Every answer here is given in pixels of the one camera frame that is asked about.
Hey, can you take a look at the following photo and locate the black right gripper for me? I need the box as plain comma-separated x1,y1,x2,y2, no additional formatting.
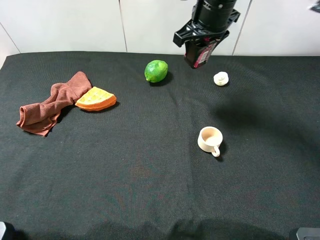
173,0,241,60

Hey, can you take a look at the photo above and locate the black pink tin box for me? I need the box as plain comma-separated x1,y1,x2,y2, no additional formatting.
184,37,214,69

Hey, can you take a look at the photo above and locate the dark object bottom left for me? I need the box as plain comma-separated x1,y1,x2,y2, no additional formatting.
0,221,26,240

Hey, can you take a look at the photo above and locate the small white lid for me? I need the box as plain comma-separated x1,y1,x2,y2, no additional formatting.
213,71,229,87

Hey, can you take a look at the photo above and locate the green lime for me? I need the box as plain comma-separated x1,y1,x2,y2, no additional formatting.
144,60,169,83

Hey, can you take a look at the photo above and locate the beige wooden cup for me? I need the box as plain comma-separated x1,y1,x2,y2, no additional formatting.
197,126,223,158

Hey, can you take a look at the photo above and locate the orange waffle slice toy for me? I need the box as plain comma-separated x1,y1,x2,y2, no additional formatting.
75,86,117,111

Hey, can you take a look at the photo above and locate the black fabric table cover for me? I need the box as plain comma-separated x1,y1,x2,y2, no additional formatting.
0,52,320,240

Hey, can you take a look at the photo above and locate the brown microfiber cloth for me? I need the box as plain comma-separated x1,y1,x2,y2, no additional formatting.
16,71,92,137

